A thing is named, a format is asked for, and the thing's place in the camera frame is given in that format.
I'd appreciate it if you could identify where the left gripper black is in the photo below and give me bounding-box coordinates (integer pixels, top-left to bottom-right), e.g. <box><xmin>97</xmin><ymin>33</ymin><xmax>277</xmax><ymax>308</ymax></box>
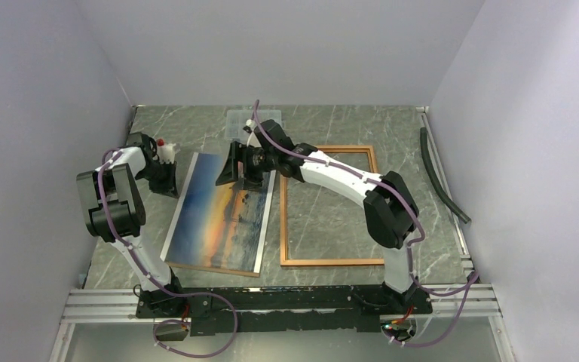
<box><xmin>138</xmin><ymin>160</ymin><xmax>179</xmax><ymax>198</ymax></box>

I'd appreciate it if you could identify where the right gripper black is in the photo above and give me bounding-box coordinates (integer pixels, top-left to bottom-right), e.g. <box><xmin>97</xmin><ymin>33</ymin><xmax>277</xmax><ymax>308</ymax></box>
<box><xmin>216</xmin><ymin>141</ymin><xmax>278</xmax><ymax>191</ymax></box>

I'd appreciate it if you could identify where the sunset photo print board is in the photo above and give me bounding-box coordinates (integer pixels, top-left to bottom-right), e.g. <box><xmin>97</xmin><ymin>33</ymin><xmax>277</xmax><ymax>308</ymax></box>
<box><xmin>161</xmin><ymin>152</ymin><xmax>276</xmax><ymax>278</ymax></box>

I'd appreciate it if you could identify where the wooden picture frame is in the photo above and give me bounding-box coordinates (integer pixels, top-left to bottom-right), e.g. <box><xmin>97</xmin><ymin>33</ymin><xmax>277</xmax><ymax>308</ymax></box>
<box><xmin>279</xmin><ymin>145</ymin><xmax>395</xmax><ymax>268</ymax></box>

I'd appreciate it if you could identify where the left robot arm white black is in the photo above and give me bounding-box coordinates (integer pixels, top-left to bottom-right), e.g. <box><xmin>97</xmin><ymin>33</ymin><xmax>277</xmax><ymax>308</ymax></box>
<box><xmin>76</xmin><ymin>132</ymin><xmax>186</xmax><ymax>317</ymax></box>

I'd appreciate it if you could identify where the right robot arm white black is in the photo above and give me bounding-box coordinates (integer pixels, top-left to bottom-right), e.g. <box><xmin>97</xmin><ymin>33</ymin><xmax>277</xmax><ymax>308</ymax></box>
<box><xmin>215</xmin><ymin>120</ymin><xmax>418</xmax><ymax>313</ymax></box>

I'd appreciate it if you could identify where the clear plastic organizer box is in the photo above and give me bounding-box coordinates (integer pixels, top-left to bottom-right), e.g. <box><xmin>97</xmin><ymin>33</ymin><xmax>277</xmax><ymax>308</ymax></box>
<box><xmin>224</xmin><ymin>109</ymin><xmax>285</xmax><ymax>143</ymax></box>

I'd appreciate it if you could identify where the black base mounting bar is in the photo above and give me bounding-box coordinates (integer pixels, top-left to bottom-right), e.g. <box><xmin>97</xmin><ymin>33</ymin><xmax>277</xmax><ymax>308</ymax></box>
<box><xmin>135</xmin><ymin>284</ymin><xmax>433</xmax><ymax>336</ymax></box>

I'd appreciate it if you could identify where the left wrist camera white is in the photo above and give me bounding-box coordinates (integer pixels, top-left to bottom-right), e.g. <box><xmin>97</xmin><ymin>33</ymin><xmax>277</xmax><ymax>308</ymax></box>
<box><xmin>156</xmin><ymin>138</ymin><xmax>179</xmax><ymax>164</ymax></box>

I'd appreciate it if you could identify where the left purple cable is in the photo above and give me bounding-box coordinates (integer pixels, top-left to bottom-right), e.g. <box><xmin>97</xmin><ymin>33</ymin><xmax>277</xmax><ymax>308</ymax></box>
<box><xmin>96</xmin><ymin>149</ymin><xmax>240</xmax><ymax>360</ymax></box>

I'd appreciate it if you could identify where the purple cable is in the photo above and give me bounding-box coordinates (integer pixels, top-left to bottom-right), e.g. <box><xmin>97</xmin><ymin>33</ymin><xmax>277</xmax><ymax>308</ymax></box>
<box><xmin>96</xmin><ymin>149</ymin><xmax>240</xmax><ymax>360</ymax></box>
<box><xmin>250</xmin><ymin>99</ymin><xmax>480</xmax><ymax>349</ymax></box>

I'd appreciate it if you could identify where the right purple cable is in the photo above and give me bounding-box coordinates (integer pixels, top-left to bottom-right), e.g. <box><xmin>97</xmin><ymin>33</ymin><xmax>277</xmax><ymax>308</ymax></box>
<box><xmin>250</xmin><ymin>99</ymin><xmax>480</xmax><ymax>349</ymax></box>

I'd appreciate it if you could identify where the aluminium extrusion rail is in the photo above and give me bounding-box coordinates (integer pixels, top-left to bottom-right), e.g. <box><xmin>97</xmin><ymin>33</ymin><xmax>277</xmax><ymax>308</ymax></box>
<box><xmin>61</xmin><ymin>289</ymin><xmax>139</xmax><ymax>324</ymax></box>

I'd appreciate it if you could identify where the black corrugated hose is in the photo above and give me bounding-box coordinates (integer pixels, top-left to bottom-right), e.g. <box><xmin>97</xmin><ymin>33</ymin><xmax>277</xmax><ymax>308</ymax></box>
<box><xmin>419</xmin><ymin>127</ymin><xmax>472</xmax><ymax>224</ymax></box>

